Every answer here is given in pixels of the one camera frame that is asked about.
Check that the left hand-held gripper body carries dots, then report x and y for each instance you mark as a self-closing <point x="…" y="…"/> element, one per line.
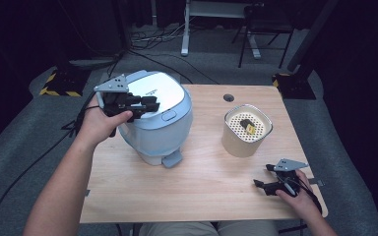
<point x="113" y="86"/>

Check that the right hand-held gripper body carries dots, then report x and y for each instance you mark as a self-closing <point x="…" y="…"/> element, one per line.
<point x="289" y="165"/>

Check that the blue white pedal trash can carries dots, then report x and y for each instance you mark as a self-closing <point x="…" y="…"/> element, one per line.
<point x="164" y="134"/>

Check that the beige container with perforated strainer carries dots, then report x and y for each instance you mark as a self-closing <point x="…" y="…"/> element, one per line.
<point x="239" y="144"/>

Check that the dark tea bag yellow tag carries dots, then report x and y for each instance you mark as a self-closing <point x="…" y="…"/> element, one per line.
<point x="244" y="124"/>

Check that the person's right hand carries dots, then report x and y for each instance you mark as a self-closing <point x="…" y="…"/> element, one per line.
<point x="300" y="205"/>

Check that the person's left hand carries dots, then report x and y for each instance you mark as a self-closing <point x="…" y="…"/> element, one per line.
<point x="98" y="126"/>

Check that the grey tape piece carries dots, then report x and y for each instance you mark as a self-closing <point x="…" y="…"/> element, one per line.
<point x="87" y="192"/>
<point x="316" y="182"/>

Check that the yellow black striped stand base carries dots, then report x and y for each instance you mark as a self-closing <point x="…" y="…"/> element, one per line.
<point x="295" y="87"/>
<point x="62" y="83"/>

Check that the dark slanted stand pole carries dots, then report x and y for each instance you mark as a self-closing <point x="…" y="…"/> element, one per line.
<point x="311" y="36"/>

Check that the black chair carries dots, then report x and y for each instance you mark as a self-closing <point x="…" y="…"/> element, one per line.
<point x="265" y="26"/>

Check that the white desk frame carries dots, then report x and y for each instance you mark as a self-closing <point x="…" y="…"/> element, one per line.
<point x="185" y="39"/>

